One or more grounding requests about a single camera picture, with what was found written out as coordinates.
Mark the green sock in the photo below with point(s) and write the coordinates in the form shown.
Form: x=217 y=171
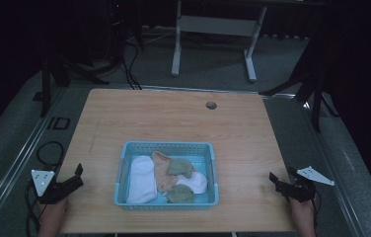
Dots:
x=180 y=168
x=180 y=195

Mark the short white sock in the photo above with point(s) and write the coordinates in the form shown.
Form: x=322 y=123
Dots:
x=193 y=182

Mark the person's right hand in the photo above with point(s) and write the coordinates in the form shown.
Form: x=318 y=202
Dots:
x=302 y=214

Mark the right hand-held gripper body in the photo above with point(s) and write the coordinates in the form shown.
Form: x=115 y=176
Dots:
x=300 y=192

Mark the blue plastic basket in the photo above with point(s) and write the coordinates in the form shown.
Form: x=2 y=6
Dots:
x=127 y=164

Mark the round grey table grommet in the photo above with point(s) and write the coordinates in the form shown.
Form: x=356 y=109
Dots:
x=211 y=105

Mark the black rectangular floor bracket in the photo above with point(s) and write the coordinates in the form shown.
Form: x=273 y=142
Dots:
x=60 y=123

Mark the white desk frame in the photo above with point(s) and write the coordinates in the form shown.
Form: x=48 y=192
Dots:
x=218 y=25

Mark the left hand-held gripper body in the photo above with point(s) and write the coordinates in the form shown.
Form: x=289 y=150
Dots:
x=52 y=192

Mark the long white sock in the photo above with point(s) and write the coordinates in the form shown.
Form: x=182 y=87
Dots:
x=142 y=179

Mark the black tripod stand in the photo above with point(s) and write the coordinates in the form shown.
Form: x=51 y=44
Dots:
x=316 y=98
x=46 y=85

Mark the person's left hand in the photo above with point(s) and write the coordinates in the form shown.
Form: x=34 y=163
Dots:
x=54 y=214

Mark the metal floor rail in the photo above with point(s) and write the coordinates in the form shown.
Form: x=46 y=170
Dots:
x=19 y=158
x=334 y=184

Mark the beige sock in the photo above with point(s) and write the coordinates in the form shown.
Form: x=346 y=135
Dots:
x=162 y=171

